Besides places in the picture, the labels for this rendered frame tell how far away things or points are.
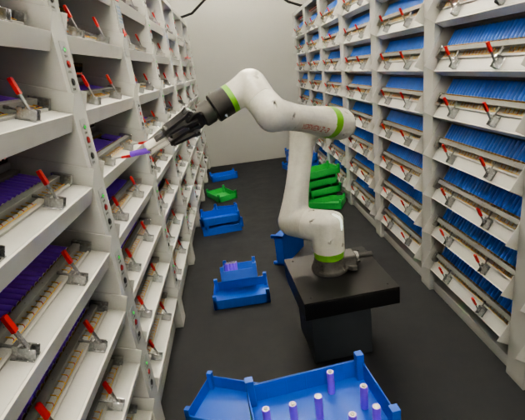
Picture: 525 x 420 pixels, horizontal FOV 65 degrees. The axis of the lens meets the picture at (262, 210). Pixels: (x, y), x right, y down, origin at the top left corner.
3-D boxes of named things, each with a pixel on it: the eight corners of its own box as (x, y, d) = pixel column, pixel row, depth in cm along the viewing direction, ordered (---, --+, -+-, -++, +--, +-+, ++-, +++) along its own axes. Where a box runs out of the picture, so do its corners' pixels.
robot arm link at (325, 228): (317, 244, 178) (315, 203, 171) (351, 252, 168) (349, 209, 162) (302, 257, 169) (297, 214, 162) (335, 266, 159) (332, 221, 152)
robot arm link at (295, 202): (287, 232, 183) (301, 112, 178) (319, 239, 173) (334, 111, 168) (270, 234, 173) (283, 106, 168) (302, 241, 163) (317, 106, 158)
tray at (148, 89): (158, 97, 235) (162, 72, 231) (137, 106, 178) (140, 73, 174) (122, 90, 232) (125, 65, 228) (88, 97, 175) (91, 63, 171)
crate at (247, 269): (224, 273, 254) (222, 260, 254) (256, 268, 255) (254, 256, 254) (221, 282, 224) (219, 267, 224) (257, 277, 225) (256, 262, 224)
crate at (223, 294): (267, 283, 236) (265, 271, 233) (271, 302, 217) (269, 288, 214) (215, 291, 234) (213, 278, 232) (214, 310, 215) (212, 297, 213)
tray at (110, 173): (142, 153, 175) (144, 131, 173) (102, 192, 118) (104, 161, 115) (94, 145, 173) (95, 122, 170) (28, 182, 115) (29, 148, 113)
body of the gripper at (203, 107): (209, 110, 134) (185, 124, 133) (202, 93, 127) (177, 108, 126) (221, 125, 132) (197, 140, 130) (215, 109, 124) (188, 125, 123)
